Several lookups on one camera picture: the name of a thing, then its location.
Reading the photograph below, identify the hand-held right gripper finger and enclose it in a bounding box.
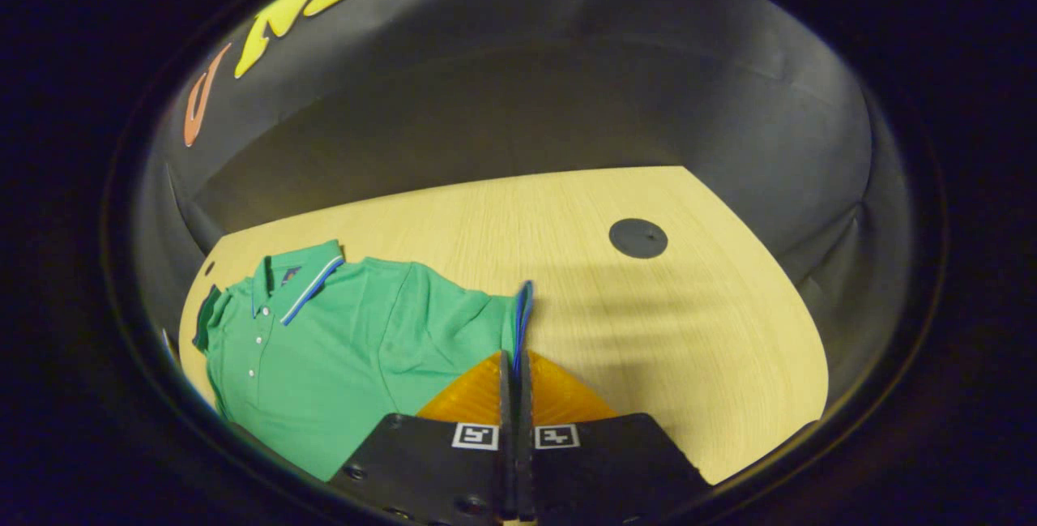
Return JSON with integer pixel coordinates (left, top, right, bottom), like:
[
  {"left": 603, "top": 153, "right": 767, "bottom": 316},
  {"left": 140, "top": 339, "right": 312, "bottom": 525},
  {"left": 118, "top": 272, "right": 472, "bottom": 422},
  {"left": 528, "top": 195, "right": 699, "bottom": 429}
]
[
  {"left": 515, "top": 350, "right": 714, "bottom": 524},
  {"left": 328, "top": 350, "right": 514, "bottom": 524}
]

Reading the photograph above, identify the green T-shirt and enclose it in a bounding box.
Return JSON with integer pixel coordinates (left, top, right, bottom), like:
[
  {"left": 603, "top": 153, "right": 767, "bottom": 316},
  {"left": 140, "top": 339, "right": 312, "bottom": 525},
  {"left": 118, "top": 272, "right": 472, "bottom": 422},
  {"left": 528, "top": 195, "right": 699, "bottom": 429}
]
[{"left": 192, "top": 239, "right": 536, "bottom": 482}]

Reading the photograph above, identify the black backdrop cloth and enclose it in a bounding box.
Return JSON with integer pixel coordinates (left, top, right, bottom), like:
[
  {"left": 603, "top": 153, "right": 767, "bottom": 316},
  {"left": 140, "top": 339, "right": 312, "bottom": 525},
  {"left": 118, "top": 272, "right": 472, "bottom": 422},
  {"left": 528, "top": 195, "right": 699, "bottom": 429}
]
[{"left": 134, "top": 0, "right": 916, "bottom": 430}]

